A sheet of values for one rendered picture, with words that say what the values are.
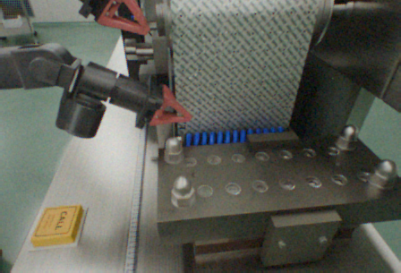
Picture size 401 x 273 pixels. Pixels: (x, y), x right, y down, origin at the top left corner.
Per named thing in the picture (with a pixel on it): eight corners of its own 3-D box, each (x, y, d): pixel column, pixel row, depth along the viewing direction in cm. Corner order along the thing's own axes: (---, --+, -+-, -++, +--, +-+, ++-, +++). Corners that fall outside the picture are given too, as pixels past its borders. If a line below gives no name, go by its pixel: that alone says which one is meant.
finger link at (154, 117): (183, 138, 49) (138, 122, 46) (182, 118, 55) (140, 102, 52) (200, 111, 46) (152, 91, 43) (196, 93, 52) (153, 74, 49)
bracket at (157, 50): (149, 148, 68) (133, 31, 51) (174, 146, 69) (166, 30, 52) (149, 160, 64) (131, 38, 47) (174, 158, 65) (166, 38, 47)
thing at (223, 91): (178, 140, 53) (173, 54, 42) (285, 132, 55) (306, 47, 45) (178, 141, 53) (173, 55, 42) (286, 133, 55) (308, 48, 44)
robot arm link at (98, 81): (79, 61, 39) (86, 55, 44) (65, 100, 41) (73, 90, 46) (123, 79, 41) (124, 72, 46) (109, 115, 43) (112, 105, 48)
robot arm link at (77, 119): (31, 54, 35) (47, 45, 43) (11, 124, 38) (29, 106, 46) (117, 86, 40) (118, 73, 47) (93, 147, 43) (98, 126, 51)
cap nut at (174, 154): (164, 151, 47) (162, 132, 45) (183, 149, 48) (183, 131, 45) (164, 165, 44) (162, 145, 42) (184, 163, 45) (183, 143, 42)
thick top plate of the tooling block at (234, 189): (160, 170, 52) (157, 148, 48) (345, 156, 56) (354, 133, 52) (159, 246, 39) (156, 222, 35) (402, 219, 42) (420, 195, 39)
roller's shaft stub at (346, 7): (301, 19, 50) (306, -6, 47) (335, 18, 50) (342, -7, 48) (311, 24, 46) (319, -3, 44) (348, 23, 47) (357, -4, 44)
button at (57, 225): (47, 214, 51) (44, 207, 50) (84, 210, 52) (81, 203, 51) (33, 248, 46) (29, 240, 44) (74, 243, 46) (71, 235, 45)
